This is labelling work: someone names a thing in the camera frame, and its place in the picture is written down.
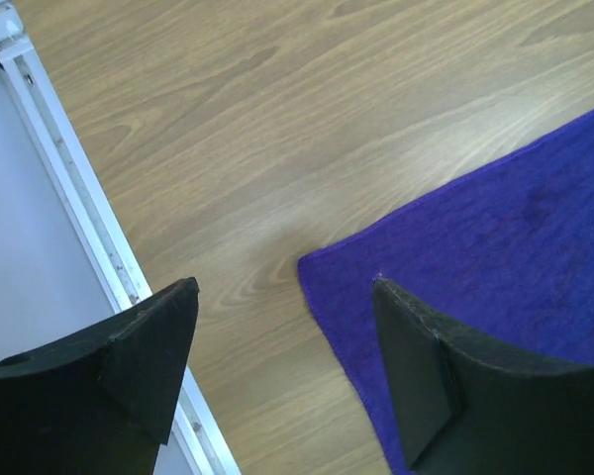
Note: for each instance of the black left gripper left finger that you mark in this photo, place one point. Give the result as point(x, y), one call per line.
point(101, 400)

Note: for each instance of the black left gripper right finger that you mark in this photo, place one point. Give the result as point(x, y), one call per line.
point(466, 402)

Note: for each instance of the purple towel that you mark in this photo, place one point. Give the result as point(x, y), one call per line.
point(507, 249)

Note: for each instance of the aluminium table edge rail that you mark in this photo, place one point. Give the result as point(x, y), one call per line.
point(65, 263)

